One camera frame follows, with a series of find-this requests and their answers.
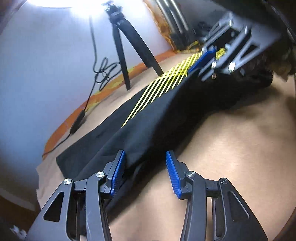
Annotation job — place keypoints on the metal stand legs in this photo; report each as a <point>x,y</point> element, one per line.
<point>172,18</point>

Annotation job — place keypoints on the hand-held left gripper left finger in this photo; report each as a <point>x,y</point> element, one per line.
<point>118,169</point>

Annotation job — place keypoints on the bright lamp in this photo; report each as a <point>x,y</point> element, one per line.
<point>57,3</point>

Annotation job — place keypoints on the beige bed sheet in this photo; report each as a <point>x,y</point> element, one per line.
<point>231,150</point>

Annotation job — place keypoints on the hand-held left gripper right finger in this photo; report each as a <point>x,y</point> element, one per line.
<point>172,171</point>

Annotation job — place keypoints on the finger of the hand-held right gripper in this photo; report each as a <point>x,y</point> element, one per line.
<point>203,59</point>
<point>233,59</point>

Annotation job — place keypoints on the black tripod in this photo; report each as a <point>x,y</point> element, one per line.
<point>129,39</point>

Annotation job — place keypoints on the black pants with yellow stripes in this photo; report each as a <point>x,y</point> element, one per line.
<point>161,109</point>

